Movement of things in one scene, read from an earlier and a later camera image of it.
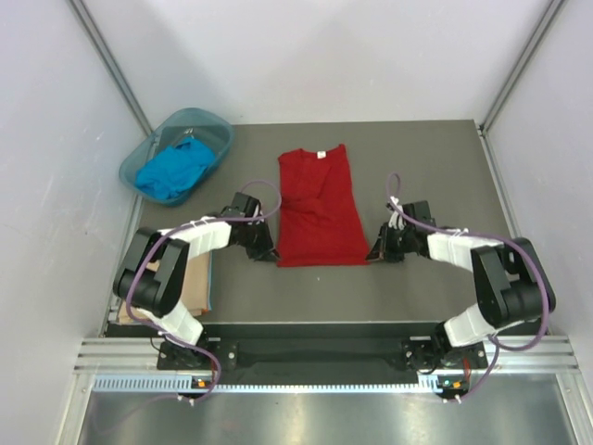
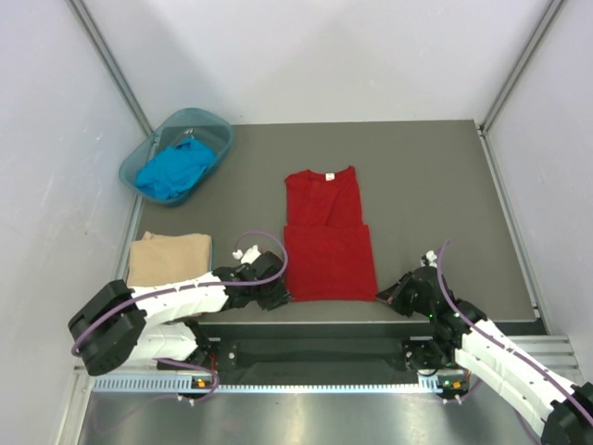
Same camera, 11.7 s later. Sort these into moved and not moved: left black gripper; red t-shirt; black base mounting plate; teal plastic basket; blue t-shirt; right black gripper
Moved: right black gripper; left black gripper; red t-shirt
Not moved: teal plastic basket; blue t-shirt; black base mounting plate
